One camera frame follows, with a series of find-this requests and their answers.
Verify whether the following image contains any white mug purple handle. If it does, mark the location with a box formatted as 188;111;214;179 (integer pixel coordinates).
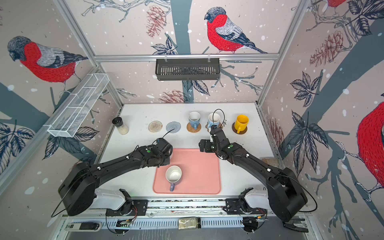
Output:
165;166;183;192

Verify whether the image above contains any tan cork round coaster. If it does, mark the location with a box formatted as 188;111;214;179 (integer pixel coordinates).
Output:
187;123;202;133

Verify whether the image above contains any brown flower-shaped coaster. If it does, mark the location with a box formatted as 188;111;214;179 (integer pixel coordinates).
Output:
205;123;224;131

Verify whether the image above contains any multicolour woven round coaster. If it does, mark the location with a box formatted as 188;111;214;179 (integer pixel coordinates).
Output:
148;121;163;133

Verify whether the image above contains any white mug light-blue handle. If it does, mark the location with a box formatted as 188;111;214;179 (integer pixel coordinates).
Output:
208;113;221;129

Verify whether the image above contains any white mug blue handle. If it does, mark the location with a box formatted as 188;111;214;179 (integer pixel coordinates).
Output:
189;112;201;130

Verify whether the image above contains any dark brown round coaster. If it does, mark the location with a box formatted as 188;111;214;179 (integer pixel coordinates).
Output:
232;123;248;135

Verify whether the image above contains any grey woven round coaster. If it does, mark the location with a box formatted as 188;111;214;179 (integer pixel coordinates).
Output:
166;121;181;134

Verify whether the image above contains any yellow mug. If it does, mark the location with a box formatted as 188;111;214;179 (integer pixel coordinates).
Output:
234;115;249;134

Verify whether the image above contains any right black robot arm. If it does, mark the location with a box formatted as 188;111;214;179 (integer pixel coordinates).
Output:
199;128;308;222

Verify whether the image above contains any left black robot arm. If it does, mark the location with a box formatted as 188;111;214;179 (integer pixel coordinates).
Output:
58;138;173;216

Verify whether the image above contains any pink tray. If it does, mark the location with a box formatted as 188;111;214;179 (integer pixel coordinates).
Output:
153;149;221;195

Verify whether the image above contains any black-lid spice jar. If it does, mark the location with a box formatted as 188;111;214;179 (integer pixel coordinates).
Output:
112;117;129;135

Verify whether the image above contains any clear jar with grains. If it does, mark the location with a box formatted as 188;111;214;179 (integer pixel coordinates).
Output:
262;157;280;168

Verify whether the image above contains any jar below table edge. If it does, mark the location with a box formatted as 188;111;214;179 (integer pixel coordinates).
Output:
178;217;201;230

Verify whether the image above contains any black hanging basket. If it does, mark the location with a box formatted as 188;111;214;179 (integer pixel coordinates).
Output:
155;58;221;81

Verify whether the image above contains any black clamp tool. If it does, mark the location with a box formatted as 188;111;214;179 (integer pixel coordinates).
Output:
282;219;309;233

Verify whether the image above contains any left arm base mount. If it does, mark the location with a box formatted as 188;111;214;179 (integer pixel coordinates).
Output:
106;200;149;217

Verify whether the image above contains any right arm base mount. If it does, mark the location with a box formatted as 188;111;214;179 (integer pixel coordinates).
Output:
223;198;268;215

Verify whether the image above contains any white wire mesh basket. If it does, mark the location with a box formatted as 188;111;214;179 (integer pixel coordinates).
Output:
48;73;110;138

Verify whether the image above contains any black device on rail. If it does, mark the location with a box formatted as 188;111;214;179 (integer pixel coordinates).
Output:
65;222;102;232

